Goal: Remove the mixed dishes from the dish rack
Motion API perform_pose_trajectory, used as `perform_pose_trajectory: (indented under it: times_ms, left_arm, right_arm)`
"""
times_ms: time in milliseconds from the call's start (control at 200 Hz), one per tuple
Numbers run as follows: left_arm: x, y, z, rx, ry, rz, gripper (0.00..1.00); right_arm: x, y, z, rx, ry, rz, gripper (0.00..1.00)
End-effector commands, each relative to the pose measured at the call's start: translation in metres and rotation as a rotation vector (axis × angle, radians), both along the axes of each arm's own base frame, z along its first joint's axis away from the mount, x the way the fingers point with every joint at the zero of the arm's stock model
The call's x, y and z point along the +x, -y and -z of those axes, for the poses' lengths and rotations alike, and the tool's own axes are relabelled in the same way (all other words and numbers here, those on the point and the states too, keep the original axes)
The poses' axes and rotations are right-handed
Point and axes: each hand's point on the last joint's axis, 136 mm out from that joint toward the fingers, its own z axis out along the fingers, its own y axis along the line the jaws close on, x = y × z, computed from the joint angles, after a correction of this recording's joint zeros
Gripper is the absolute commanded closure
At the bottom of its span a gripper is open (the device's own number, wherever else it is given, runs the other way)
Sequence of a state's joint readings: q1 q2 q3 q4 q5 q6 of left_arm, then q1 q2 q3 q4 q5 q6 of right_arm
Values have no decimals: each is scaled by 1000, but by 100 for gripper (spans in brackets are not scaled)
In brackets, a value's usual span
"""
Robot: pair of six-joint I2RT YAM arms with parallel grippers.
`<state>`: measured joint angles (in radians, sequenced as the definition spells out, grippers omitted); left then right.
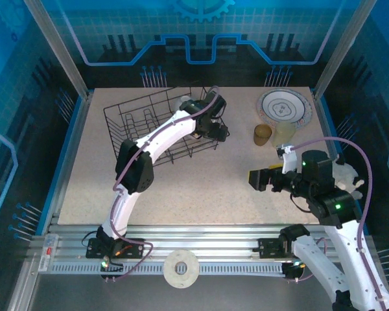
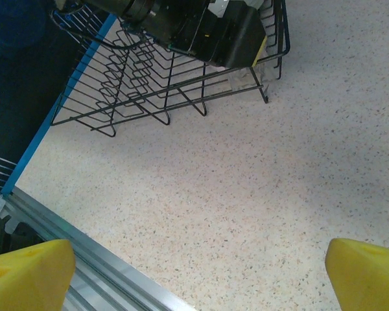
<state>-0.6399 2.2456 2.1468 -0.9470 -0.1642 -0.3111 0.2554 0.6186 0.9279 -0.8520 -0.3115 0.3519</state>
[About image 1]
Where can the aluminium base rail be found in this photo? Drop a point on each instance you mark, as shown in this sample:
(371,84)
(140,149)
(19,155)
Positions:
(197,239)

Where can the white ceramic bowl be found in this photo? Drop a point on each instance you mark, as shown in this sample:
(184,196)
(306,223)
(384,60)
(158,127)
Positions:
(182,103)

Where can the black connector box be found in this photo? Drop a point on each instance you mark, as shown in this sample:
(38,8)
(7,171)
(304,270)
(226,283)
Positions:
(293,272)
(111,267)

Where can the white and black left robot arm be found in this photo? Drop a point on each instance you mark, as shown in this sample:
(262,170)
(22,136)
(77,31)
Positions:
(162,139)

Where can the frosted pale green cup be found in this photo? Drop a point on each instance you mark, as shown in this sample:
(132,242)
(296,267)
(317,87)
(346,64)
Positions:
(283,134)

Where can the aluminium frame post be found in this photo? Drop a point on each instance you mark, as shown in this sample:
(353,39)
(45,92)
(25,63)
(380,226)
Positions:
(340,55)
(61,55)

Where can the white and black plush toy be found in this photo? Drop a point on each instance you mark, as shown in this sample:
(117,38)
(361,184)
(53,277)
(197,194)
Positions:
(347,175)

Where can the amber glass cup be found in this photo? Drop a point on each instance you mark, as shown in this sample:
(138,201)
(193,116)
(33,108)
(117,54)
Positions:
(262,136)

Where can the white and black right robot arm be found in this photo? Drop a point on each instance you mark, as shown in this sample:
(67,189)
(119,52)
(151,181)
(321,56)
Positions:
(343,252)

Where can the clear box with red part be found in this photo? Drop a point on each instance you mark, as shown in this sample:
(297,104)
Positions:
(49,252)

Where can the white plate with blue rings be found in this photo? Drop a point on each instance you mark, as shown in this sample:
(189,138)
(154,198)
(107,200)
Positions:
(282,108)

